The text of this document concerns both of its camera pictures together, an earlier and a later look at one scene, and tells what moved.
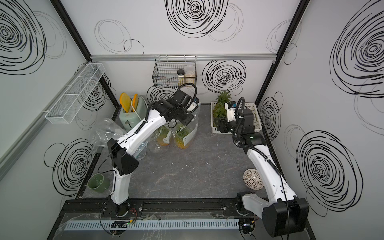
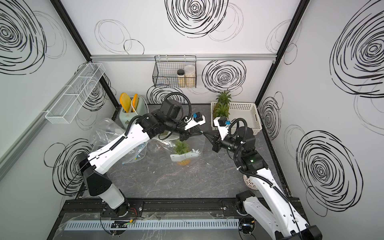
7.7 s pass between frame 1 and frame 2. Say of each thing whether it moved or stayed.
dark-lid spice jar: stayed
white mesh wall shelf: stayed
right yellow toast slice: stayed
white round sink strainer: stayed
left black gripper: moved
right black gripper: moved
